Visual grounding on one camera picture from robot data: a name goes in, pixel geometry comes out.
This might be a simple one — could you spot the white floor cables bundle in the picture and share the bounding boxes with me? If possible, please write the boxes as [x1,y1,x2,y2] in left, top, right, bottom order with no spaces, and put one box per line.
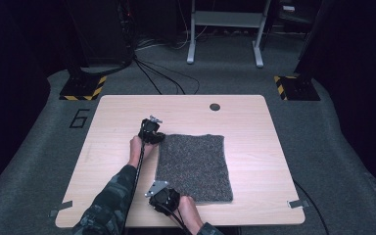
[135,0,210,52]

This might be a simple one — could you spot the black equipment cabinet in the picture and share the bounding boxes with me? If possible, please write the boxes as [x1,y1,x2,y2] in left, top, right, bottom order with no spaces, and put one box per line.
[62,0,135,72]

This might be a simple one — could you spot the black stand base hazard stripes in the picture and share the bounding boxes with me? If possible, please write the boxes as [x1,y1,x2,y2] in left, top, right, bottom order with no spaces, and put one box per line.
[273,74,321,102]
[59,73,108,102]

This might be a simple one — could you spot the grey tape strip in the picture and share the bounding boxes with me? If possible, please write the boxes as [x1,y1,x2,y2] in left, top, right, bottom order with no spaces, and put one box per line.
[287,199,310,210]
[48,200,73,218]

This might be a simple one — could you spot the grey towel cloth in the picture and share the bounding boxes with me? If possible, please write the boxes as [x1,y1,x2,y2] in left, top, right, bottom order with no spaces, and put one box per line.
[155,133,234,205]

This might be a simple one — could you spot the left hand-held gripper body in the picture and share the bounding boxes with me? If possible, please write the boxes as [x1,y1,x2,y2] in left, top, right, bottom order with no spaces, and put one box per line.
[138,114,165,145]

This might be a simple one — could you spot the black cable beside table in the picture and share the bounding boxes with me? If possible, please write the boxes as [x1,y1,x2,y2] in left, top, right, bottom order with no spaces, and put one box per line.
[293,179,330,235]

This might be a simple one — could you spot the person's left hand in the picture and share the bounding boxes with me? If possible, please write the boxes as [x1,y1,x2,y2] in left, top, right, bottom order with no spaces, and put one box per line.
[127,134,160,169]

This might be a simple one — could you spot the right hand-held gripper black cable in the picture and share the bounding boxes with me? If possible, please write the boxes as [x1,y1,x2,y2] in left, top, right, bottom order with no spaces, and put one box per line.
[161,204,192,235]

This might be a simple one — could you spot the black floor cable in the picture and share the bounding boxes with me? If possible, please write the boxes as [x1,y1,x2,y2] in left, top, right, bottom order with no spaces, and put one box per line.
[134,58,186,96]
[132,58,164,96]
[136,58,201,96]

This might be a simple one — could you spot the person's right hand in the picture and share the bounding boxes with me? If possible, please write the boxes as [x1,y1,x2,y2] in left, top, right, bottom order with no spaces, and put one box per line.
[171,195,206,235]

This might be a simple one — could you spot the left hand-held gripper black cable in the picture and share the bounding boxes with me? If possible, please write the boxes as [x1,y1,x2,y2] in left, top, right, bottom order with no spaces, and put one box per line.
[121,140,147,235]

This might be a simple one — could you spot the white metal desk frame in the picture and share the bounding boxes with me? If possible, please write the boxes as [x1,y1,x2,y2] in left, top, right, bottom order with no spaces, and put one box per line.
[186,0,272,69]

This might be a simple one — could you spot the hand-held gripper black cable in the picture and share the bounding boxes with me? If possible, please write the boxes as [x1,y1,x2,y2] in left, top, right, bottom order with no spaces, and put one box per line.
[161,204,192,235]
[121,140,147,235]

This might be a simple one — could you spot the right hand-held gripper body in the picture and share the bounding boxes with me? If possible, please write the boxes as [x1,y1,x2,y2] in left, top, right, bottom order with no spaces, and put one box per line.
[144,179,181,217]

